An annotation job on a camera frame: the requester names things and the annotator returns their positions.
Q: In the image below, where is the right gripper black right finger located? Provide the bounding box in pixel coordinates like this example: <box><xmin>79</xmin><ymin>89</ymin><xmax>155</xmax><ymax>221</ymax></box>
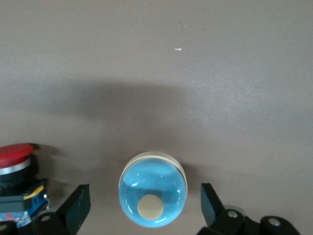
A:
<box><xmin>195</xmin><ymin>182</ymin><xmax>302</xmax><ymax>235</ymax></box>

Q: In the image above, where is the black red emergency button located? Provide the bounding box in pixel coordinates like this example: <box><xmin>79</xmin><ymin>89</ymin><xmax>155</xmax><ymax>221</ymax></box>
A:
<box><xmin>0</xmin><ymin>143</ymin><xmax>51</xmax><ymax>225</ymax></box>

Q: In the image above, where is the blue dome call bell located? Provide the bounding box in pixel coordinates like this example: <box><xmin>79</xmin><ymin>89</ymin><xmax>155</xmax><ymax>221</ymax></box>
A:
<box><xmin>118</xmin><ymin>151</ymin><xmax>189</xmax><ymax>228</ymax></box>

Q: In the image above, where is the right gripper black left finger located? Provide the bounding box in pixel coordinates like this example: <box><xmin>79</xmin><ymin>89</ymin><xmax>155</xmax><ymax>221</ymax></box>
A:
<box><xmin>0</xmin><ymin>184</ymin><xmax>91</xmax><ymax>235</ymax></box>

